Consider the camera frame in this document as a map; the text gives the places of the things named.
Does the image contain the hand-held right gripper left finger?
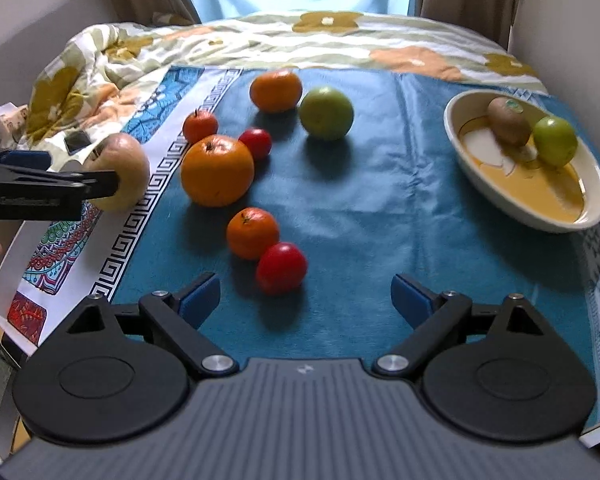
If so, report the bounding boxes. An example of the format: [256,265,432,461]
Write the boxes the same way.
[67,272,238,381]

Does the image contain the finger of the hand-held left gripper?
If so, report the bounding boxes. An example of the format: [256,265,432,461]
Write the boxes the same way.
[10,169,120,200]
[0,150,52,174]

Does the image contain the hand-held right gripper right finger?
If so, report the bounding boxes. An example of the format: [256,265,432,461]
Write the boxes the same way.
[372,272,546,378]

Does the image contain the yellow apple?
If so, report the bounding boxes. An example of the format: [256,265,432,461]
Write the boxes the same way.
[82,132,151,212]

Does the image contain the tangerine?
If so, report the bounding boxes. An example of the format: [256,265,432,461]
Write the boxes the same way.
[226,207,281,261]
[249,69,304,114]

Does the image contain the large orange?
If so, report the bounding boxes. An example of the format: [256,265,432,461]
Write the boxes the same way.
[180,134,256,209]

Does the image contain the cream oval bowl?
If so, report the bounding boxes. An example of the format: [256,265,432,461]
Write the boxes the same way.
[443,89,600,234]

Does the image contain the large green apple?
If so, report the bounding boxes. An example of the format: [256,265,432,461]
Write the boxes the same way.
[299,86,355,141]

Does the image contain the white printed packet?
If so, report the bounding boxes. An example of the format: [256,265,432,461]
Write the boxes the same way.
[0,102,32,149]

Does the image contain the small dark object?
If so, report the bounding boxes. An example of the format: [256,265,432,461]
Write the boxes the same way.
[64,130,94,156]

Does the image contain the blue patterned cloth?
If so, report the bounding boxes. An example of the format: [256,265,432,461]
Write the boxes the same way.
[0,64,600,436]

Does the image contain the brown kiwi with sticker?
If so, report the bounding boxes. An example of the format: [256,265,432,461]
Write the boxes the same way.
[487,96,533,147]

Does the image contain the small green apple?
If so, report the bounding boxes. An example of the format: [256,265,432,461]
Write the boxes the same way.
[532,116,580,168]

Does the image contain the floral striped quilt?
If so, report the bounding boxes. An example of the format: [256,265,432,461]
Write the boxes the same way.
[27,10,549,161]

